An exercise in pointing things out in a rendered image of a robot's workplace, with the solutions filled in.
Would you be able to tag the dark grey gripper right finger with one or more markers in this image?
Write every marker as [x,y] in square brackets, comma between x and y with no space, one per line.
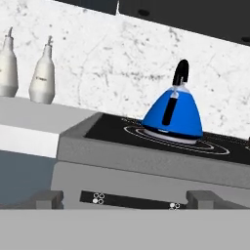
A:
[202,199]

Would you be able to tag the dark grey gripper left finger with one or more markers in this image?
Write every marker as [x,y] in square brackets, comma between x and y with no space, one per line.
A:
[45,199]

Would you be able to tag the grey stove with black hob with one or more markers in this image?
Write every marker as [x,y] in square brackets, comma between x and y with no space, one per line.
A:
[143,162]

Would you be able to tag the grey-blue base cupboard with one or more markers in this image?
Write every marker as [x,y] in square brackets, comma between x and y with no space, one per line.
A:
[22,177]

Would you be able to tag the white bottle with spout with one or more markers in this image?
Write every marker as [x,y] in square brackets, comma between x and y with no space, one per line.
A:
[42,78]
[7,70]

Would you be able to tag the dark range hood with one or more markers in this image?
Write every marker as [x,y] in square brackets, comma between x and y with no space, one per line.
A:
[192,16]

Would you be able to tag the dark wall cupboard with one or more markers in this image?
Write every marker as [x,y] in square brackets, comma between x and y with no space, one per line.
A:
[91,5]

